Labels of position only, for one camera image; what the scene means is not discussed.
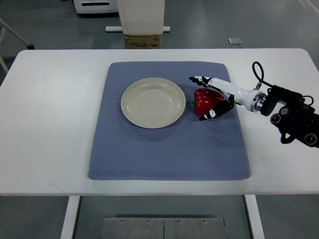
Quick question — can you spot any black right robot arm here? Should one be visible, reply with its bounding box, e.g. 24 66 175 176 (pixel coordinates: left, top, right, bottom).
252 61 319 148

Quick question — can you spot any white cart frame with wheel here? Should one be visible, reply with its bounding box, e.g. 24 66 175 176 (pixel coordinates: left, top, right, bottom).
0 18 34 74

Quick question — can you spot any cream round plate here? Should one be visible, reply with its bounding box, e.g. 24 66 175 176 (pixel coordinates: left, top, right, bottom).
121 78 186 129

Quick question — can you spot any white machine with slot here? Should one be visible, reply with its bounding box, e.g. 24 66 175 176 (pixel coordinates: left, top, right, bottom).
73 0 118 14

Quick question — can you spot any small grey floor plate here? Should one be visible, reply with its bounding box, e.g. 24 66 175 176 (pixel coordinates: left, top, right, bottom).
228 37 242 46

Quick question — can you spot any white table leg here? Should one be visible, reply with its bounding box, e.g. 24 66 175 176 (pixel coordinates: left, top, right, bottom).
244 195 265 239
60 196 80 239

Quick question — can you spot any white pedestal column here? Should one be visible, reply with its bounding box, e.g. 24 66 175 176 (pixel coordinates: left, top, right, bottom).
105 0 171 35

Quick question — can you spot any cardboard box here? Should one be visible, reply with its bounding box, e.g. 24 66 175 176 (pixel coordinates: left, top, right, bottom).
124 35 160 49

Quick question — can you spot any red bell pepper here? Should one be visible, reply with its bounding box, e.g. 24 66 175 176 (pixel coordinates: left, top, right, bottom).
188 88 225 116

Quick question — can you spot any right white table leg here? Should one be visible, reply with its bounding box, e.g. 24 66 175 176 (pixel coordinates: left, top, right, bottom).
244 195 265 239

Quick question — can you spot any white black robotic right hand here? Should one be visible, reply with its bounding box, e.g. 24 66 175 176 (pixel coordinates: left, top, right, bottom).
189 76 266 121

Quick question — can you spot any blue textured mat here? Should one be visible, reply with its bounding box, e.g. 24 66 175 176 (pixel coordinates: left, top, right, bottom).
88 61 251 181

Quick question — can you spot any left white table leg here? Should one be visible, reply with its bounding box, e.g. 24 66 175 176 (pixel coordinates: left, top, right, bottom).
60 196 80 239

